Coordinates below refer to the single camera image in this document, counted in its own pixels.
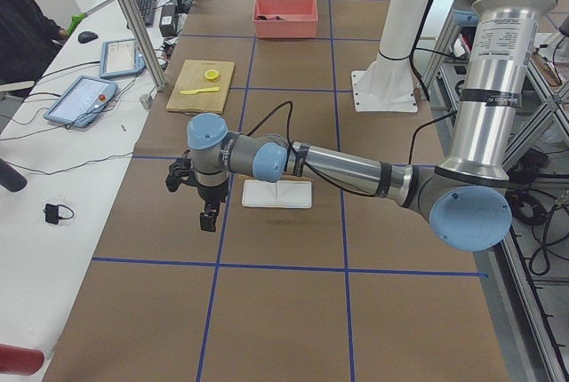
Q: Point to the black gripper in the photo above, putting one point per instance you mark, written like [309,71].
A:
[211,195]

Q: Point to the pink and grey cloth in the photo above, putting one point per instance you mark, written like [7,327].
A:
[267,17]

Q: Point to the pink plastic bin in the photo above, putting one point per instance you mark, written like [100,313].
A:
[302,19]

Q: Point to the black power box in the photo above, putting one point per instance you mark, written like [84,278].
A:
[168,24]

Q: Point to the yellow plastic knife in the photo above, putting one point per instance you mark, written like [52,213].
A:
[200,90]

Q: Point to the black keyboard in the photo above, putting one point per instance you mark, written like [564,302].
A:
[147,9]

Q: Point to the bamboo cutting board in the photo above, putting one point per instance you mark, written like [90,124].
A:
[192,77]

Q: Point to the teach pendant near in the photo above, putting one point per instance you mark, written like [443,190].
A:
[82,102]

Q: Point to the teach pendant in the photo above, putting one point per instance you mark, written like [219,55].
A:
[82,102]
[120,58]

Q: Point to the teach pendant far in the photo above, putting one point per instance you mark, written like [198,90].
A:
[120,58]

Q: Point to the black computer mouse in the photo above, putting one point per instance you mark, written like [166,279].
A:
[86,37]

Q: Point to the red cylinder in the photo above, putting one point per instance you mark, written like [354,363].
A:
[15,360]

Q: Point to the person in black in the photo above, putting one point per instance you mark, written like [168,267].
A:
[29,41]

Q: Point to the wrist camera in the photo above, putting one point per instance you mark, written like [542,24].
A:
[180,172]

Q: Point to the black clip with cable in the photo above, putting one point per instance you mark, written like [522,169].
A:
[55,213]

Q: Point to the aluminium frame post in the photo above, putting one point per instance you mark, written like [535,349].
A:
[132,14]

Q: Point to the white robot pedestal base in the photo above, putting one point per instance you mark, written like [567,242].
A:
[387,84]

